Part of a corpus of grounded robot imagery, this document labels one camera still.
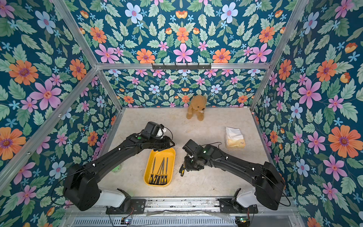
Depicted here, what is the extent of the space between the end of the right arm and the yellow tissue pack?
35 cm

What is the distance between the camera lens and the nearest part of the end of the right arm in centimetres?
55

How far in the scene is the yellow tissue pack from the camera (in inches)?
37.4
